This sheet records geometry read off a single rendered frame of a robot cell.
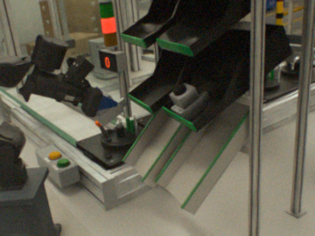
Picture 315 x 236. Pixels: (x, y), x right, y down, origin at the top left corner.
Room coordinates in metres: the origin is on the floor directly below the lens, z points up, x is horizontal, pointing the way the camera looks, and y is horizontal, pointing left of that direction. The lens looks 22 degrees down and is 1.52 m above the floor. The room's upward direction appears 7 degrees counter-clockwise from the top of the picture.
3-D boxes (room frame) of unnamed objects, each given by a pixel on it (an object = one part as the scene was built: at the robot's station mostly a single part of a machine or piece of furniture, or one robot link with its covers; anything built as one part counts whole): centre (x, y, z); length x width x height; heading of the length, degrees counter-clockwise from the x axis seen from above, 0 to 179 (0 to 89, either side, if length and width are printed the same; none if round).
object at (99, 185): (1.31, 0.30, 0.91); 0.89 x 0.06 x 0.11; 31
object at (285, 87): (1.53, -0.61, 1.01); 0.24 x 0.24 x 0.13; 31
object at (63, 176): (1.11, 0.26, 0.93); 0.21 x 0.07 x 0.06; 31
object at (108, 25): (1.37, 0.02, 1.33); 0.05 x 0.05 x 0.05
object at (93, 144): (1.15, 0.03, 0.96); 0.24 x 0.24 x 0.02; 31
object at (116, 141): (1.15, 0.03, 0.98); 0.14 x 0.14 x 0.02
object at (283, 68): (1.66, -0.82, 1.01); 0.24 x 0.24 x 0.13; 31
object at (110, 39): (1.37, 0.02, 1.28); 0.05 x 0.05 x 0.05
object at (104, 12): (1.37, 0.02, 1.38); 0.05 x 0.05 x 0.05
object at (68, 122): (1.42, 0.16, 0.91); 0.84 x 0.28 x 0.10; 31
